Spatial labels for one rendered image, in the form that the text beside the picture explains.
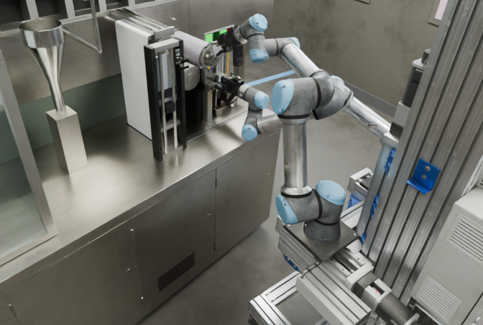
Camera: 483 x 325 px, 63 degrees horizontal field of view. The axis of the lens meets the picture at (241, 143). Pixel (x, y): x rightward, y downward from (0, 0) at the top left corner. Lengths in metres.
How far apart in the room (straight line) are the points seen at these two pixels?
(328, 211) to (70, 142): 1.08
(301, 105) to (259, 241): 1.50
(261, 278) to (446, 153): 1.50
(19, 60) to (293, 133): 1.15
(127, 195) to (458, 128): 1.22
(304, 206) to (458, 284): 0.55
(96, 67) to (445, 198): 1.58
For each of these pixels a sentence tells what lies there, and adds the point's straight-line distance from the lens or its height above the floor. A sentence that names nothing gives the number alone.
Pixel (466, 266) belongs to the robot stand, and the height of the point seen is 1.05.
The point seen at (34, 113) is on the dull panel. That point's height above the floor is 1.08.
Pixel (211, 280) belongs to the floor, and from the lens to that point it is 2.50.
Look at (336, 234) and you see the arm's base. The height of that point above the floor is 0.86.
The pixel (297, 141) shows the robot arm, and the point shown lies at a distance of 1.40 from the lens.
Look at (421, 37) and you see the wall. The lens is 4.06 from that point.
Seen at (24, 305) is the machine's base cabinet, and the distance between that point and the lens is 1.70.
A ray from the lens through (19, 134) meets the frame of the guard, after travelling 1.33.
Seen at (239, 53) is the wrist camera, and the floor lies 1.32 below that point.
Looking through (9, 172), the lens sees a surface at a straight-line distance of 1.40.
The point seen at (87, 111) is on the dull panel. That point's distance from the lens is 2.10.
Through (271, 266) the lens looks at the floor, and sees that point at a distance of 2.58.
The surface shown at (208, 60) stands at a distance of 1.96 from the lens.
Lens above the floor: 2.02
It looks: 35 degrees down
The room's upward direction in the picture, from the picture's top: 4 degrees clockwise
